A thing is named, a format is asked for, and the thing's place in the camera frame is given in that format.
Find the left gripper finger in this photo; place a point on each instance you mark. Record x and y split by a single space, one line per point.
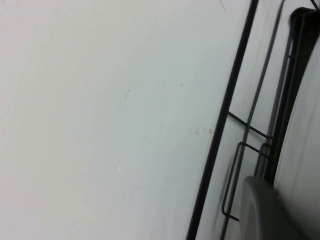
260 215

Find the grey round plate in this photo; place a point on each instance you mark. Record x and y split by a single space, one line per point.
305 150

